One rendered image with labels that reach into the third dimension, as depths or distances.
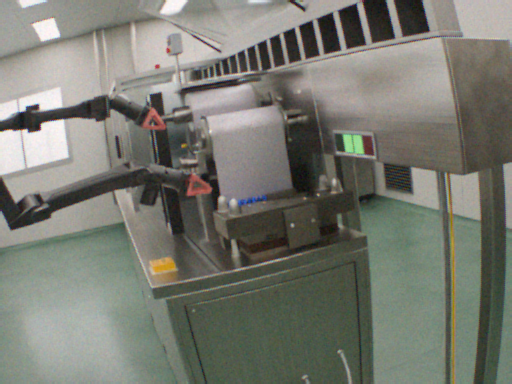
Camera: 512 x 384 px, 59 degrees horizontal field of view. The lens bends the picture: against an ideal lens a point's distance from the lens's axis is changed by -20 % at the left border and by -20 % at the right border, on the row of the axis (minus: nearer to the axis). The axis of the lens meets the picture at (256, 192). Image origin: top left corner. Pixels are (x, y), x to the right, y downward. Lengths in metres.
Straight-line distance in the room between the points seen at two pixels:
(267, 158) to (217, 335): 0.60
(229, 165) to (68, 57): 5.77
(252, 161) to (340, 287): 0.49
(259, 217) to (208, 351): 0.43
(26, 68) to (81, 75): 0.92
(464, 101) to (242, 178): 0.90
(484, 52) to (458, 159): 0.27
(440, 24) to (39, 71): 6.63
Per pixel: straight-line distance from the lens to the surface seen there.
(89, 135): 7.24
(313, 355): 1.71
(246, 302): 1.56
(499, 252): 1.33
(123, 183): 1.59
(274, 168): 1.77
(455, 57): 1.10
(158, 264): 1.61
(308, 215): 1.60
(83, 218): 7.33
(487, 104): 1.16
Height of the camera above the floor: 1.35
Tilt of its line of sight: 10 degrees down
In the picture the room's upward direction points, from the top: 9 degrees counter-clockwise
